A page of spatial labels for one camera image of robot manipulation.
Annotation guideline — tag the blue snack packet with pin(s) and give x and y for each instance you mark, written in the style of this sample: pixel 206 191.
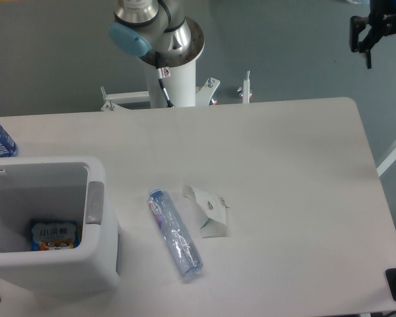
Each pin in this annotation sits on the blue snack packet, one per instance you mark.
pixel 53 235

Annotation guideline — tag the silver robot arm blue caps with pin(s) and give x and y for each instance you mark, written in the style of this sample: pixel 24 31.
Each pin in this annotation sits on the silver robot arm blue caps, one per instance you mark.
pixel 160 34

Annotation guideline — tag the clear empty plastic bottle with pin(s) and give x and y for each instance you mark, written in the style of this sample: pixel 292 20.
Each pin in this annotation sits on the clear empty plastic bottle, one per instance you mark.
pixel 178 241

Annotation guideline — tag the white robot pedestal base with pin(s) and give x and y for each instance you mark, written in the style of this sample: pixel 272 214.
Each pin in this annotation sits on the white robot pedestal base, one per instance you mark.
pixel 176 85

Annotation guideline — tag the white plastic trash can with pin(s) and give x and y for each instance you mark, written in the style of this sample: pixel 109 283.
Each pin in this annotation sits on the white plastic trash can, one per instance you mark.
pixel 57 189

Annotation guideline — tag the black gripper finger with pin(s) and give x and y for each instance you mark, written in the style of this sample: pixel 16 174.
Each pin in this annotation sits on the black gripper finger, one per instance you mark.
pixel 372 38
pixel 357 25

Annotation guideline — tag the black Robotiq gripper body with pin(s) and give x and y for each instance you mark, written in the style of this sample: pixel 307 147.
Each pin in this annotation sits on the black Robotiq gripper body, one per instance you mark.
pixel 382 16

